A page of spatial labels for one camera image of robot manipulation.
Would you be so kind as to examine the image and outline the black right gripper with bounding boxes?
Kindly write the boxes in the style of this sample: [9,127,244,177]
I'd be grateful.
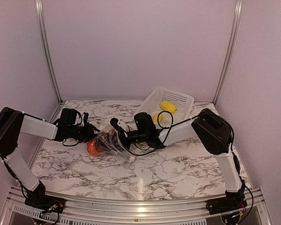
[106,130,148,152]

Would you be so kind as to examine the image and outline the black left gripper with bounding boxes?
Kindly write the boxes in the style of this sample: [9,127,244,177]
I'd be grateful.
[67,122,102,143]

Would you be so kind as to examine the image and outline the dark red fake grapes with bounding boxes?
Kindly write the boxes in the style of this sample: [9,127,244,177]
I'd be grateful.
[98,132,118,151]

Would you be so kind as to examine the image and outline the clear zip top bag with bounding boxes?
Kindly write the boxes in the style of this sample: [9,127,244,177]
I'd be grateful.
[87,125,135,162]

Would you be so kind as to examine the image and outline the yellow fake corn cob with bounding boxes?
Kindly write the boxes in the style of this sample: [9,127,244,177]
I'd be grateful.
[153,112,163,123]

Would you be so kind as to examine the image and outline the yellow fake lemon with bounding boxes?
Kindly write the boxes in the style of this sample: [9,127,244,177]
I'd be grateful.
[159,101,177,113]

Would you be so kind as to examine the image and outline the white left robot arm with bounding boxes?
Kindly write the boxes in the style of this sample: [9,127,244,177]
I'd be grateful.
[0,107,100,213]

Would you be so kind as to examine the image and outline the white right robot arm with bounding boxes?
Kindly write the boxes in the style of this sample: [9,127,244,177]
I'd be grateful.
[110,108,247,215]

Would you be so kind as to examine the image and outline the orange fake fruit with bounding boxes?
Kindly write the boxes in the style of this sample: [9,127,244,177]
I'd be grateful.
[87,140,101,157]

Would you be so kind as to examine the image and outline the white perforated plastic basket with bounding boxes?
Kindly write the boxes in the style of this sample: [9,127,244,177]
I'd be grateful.
[135,88,194,128]

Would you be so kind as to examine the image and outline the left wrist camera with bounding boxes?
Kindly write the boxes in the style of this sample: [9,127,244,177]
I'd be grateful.
[82,112,89,126]

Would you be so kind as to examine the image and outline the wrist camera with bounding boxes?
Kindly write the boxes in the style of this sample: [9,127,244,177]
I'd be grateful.
[82,112,89,126]
[110,118,130,132]

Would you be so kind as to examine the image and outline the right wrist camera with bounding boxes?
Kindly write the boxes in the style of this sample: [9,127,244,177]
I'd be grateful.
[110,118,130,132]

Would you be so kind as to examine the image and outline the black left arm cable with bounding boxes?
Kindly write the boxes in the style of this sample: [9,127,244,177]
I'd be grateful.
[53,110,89,147]

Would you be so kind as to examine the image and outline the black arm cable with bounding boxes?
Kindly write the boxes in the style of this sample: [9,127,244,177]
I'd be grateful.
[121,110,253,211]
[53,110,89,147]

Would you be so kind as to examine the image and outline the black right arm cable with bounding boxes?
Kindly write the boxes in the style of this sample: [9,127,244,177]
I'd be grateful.
[121,110,253,211]

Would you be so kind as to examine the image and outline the aluminium front rail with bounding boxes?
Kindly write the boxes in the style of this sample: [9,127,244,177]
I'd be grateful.
[0,187,272,225]

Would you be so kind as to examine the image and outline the left aluminium frame post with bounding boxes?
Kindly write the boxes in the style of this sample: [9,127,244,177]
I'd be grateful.
[24,0,63,176]

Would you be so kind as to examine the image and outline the aluminium frame post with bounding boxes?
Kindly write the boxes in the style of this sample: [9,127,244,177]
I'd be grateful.
[213,0,243,106]
[24,0,63,176]

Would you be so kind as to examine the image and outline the right aluminium frame post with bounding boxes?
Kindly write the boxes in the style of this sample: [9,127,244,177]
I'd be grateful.
[213,0,243,106]

